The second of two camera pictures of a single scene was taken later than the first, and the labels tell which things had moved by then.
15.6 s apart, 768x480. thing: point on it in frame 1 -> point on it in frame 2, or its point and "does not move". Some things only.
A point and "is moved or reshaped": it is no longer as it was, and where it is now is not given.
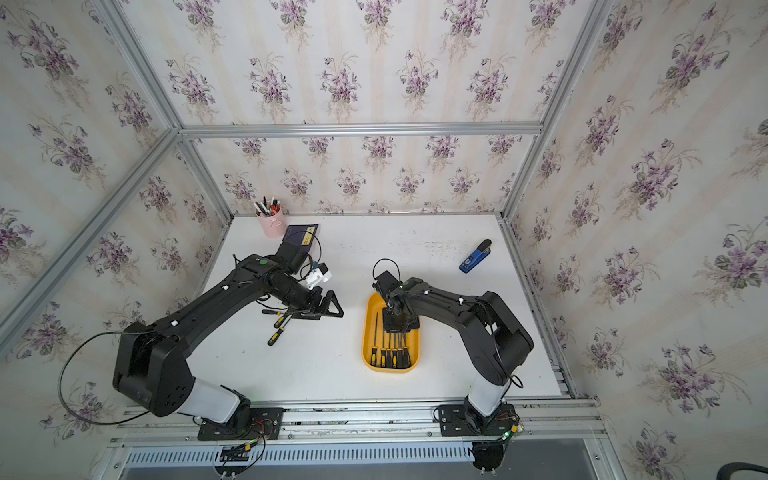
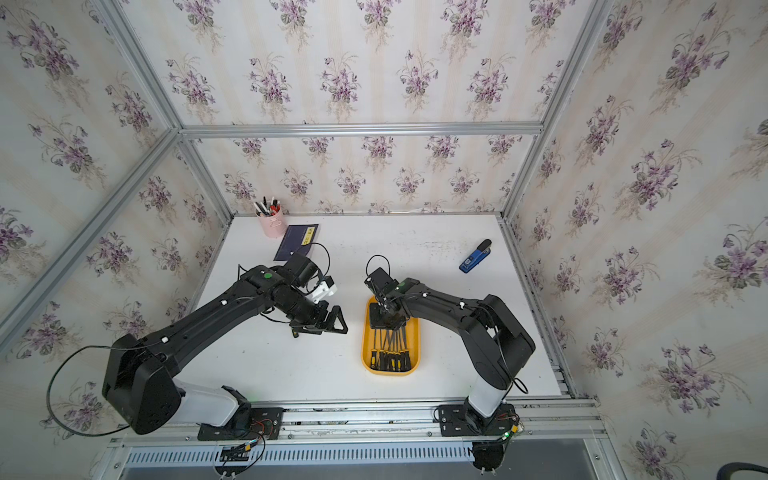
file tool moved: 400,352 does not move
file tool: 374,350 does not move
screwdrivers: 406,357 does not move
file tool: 280,320 is moved or reshaped
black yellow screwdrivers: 275,336 -> 378,347
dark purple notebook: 301,234 does not move
